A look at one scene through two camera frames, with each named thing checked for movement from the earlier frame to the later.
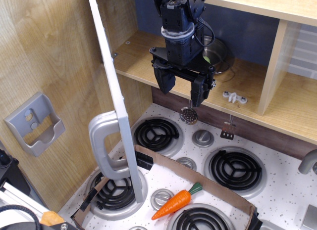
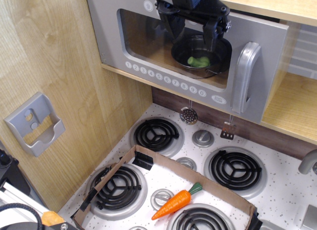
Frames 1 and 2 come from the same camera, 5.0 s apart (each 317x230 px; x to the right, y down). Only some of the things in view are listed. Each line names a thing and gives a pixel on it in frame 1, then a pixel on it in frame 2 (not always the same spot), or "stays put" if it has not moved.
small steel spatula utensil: x=228 y=129 stays put
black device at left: x=11 y=174 stays put
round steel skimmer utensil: x=188 y=115 stays put
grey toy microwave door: x=126 y=169 to x=247 y=71
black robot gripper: x=186 y=58 to x=201 y=7
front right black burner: x=200 y=216 stays put
